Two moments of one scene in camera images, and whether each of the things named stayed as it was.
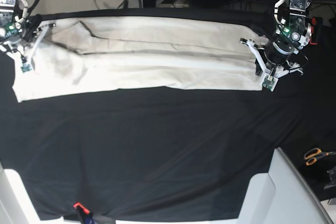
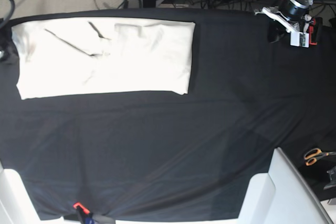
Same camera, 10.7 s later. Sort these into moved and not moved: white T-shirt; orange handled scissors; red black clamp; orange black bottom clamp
Moved: white T-shirt
Not moved: orange handled scissors; red black clamp; orange black bottom clamp
